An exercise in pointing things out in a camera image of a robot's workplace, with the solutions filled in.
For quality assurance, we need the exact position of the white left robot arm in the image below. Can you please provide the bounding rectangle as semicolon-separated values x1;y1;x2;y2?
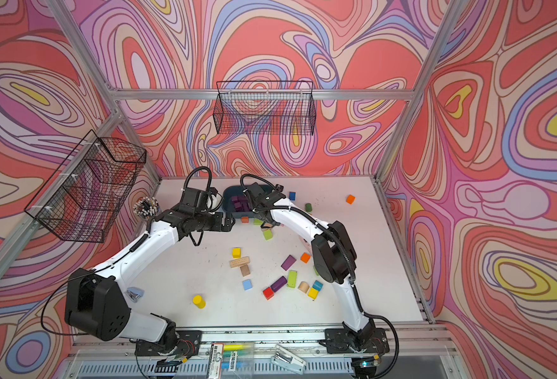
64;187;235;354

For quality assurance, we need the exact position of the purple long brick front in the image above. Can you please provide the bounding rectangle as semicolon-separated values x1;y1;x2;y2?
270;276;288;292

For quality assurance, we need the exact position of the natural wood long block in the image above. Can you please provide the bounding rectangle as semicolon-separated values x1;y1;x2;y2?
229;257;250;268

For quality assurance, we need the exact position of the teal plastic storage bin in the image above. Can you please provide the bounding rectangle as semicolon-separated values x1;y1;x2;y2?
221;186;253;219

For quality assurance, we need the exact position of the yellow cube left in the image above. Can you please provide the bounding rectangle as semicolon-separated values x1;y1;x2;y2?
232;247;242;259

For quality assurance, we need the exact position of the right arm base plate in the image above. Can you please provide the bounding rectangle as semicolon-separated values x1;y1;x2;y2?
323;328;391;356

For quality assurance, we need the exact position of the black wire basket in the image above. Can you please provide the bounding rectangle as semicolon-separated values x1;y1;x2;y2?
24;130;147;243
213;80;316;136

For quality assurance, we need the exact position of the orange small block centre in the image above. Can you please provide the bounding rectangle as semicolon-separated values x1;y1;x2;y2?
300;253;311;263

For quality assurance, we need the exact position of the clear plastic stapler front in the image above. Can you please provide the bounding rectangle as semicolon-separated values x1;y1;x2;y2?
270;344;307;375

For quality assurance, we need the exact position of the red wooden cube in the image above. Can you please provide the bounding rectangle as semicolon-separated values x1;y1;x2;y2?
263;287;275;300

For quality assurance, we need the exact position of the green small cube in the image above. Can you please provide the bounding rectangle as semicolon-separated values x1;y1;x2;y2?
263;229;273;241

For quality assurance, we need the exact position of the marker box front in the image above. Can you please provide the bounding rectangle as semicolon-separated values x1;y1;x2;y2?
206;343;255;379

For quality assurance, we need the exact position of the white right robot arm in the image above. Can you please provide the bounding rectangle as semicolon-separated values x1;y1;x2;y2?
241;183;376;352

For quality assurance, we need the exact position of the natural wood cylinder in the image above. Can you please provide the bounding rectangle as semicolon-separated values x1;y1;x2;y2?
298;281;309;293

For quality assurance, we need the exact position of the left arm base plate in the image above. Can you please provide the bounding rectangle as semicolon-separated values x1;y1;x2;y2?
135;329;203;358

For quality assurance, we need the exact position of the pen holder cup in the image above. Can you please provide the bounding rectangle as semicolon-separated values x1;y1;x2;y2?
132;197;160;220

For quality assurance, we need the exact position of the yellow small cube front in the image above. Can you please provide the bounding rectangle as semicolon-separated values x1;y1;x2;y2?
308;288;319;300

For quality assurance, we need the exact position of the yellow wooden cylinder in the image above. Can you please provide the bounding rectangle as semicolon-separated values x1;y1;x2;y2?
192;295;206;309

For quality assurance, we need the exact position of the black wire basket left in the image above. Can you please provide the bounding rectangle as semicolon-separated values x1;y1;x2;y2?
24;130;147;243

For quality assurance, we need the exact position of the teal small cube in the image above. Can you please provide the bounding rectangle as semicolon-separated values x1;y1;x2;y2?
312;280;323;292

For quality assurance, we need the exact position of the natural wood small block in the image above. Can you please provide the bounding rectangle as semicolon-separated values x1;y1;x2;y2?
240;265;251;277

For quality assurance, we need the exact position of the black wire basket back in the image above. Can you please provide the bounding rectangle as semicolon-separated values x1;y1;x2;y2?
213;80;316;136

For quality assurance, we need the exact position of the light green rectangular block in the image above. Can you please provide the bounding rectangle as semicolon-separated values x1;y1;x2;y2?
287;270;297;288

